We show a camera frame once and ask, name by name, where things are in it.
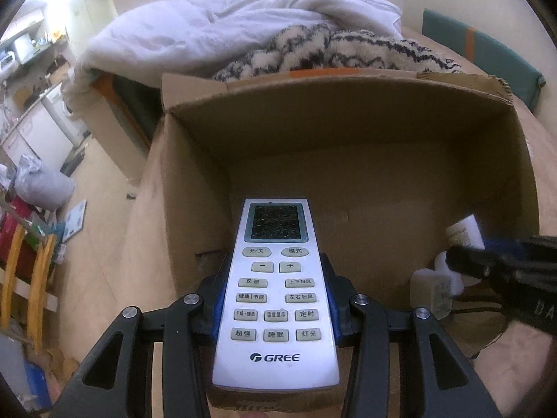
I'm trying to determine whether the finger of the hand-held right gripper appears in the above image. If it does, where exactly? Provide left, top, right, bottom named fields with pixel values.
left=481, top=237, right=536, bottom=255
left=446, top=244, right=501, bottom=277

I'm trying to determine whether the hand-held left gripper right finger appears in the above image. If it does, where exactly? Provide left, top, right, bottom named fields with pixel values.
left=320, top=253, right=501, bottom=418

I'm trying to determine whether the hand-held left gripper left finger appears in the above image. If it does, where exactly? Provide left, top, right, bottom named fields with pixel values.
left=52, top=253, right=231, bottom=418

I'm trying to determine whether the white labelled bottle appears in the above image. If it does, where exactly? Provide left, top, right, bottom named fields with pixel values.
left=446, top=214, right=485, bottom=251

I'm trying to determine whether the black cord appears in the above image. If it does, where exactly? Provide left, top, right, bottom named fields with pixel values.
left=450, top=296, right=510, bottom=358

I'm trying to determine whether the white charger adapter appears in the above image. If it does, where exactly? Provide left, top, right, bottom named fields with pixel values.
left=411, top=269, right=457, bottom=320

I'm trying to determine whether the white remote control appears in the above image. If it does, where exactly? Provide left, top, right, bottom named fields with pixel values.
left=212, top=198, right=340, bottom=393

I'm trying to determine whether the brown cardboard box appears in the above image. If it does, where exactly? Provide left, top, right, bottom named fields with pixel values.
left=131, top=70, right=542, bottom=412

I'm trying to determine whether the bathroom scale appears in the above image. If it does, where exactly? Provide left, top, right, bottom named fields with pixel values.
left=61, top=200, right=88, bottom=243

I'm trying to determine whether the yellow wooden chair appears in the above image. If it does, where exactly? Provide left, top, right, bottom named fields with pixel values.
left=0, top=222, right=59, bottom=353

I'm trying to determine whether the teal cushion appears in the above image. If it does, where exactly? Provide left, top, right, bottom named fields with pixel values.
left=421, top=8, right=547, bottom=111

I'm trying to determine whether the grey plastic bag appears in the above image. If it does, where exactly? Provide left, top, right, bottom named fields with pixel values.
left=15, top=155, right=76, bottom=210

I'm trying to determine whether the red fabric bag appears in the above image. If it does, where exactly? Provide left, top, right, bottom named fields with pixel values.
left=0, top=196, right=40, bottom=271

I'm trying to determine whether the white kitchen cabinet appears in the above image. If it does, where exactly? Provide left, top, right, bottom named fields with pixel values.
left=0, top=104, right=74, bottom=170

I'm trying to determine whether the patterned fleece blanket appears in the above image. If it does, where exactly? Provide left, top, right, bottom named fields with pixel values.
left=212, top=22, right=466, bottom=81

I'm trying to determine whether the white duvet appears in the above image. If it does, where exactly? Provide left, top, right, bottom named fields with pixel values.
left=65, top=0, right=403, bottom=118

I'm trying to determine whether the cream wooden bed frame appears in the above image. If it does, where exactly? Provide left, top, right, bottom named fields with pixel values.
left=85, top=74, right=162, bottom=184

